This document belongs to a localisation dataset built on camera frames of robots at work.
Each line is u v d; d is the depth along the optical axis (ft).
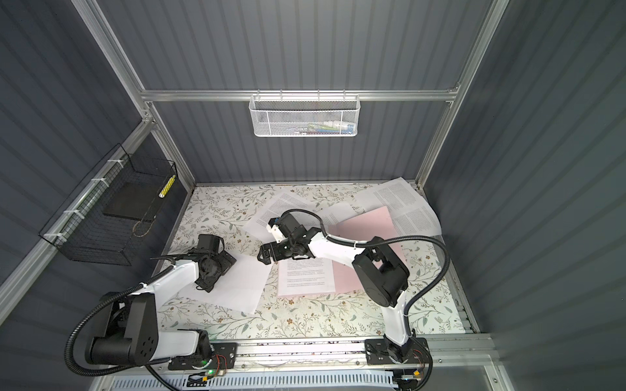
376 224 3.08
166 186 2.67
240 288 2.90
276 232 2.65
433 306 2.71
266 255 2.53
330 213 3.61
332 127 2.99
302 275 2.98
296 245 2.26
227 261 2.73
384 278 1.68
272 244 2.54
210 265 2.33
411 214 3.56
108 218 2.38
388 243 1.60
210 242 2.37
